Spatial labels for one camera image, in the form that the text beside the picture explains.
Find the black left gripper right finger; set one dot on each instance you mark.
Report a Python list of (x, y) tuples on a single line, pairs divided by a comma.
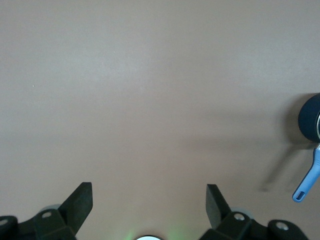
[(216, 207)]

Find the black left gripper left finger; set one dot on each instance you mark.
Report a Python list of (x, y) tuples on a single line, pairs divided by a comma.
[(75, 207)]

